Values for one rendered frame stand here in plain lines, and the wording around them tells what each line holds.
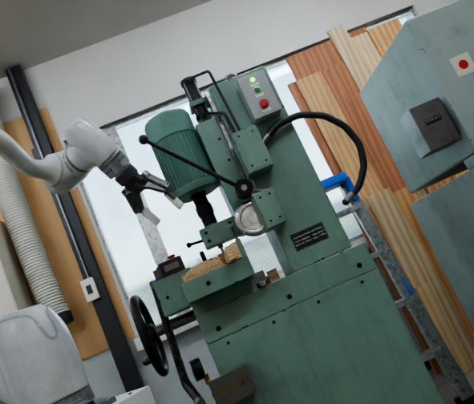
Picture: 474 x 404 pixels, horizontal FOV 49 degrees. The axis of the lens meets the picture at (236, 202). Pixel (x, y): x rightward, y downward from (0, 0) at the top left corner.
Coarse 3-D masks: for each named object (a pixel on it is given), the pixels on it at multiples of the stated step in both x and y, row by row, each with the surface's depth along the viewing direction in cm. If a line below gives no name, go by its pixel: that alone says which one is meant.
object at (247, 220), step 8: (248, 200) 174; (240, 208) 173; (248, 208) 173; (240, 216) 172; (248, 216) 172; (256, 216) 172; (240, 224) 171; (248, 224) 172; (256, 224) 172; (248, 232) 171; (256, 232) 171; (264, 232) 172
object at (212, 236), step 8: (232, 216) 182; (216, 224) 182; (224, 224) 182; (200, 232) 181; (208, 232) 181; (216, 232) 181; (224, 232) 181; (232, 232) 181; (240, 232) 181; (208, 240) 180; (216, 240) 180; (224, 240) 181; (208, 248) 182
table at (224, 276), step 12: (228, 264) 151; (240, 264) 151; (204, 276) 150; (216, 276) 150; (228, 276) 150; (240, 276) 150; (252, 276) 155; (192, 288) 149; (204, 288) 149; (216, 288) 149; (180, 300) 169; (192, 300) 148; (168, 312) 168; (180, 312) 185
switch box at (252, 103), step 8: (256, 72) 180; (240, 80) 179; (248, 80) 179; (256, 80) 179; (264, 80) 179; (240, 88) 179; (248, 88) 178; (264, 88) 178; (248, 96) 178; (264, 96) 178; (272, 96) 178; (248, 104) 177; (256, 104) 177; (272, 104) 177; (256, 112) 176; (264, 112) 176; (272, 112) 177; (280, 112) 180; (256, 120) 177; (264, 120) 181
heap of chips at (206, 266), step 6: (198, 264) 154; (204, 264) 153; (210, 264) 152; (216, 264) 152; (222, 264) 152; (192, 270) 152; (198, 270) 151; (204, 270) 151; (210, 270) 151; (186, 276) 152; (192, 276) 151
